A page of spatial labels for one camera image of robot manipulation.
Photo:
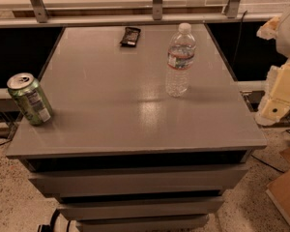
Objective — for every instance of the grey drawer cabinet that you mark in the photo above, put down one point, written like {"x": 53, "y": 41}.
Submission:
{"x": 119, "y": 154}

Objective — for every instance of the green soda can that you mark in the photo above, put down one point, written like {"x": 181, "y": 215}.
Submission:
{"x": 28, "y": 94}

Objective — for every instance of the metal railing frame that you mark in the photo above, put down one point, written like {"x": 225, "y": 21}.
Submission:
{"x": 51, "y": 13}

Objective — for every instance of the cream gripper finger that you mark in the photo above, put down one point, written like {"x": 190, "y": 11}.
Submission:
{"x": 268, "y": 30}
{"x": 275, "y": 104}

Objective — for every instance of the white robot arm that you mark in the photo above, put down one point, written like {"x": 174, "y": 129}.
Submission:
{"x": 282, "y": 40}

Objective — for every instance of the black rxbar chocolate wrapper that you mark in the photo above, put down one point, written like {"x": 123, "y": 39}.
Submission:
{"x": 130, "y": 37}

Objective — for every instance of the clear plastic water bottle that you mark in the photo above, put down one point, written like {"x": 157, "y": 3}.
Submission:
{"x": 180, "y": 56}

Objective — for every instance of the brown cardboard box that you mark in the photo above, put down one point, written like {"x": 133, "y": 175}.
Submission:
{"x": 279, "y": 190}

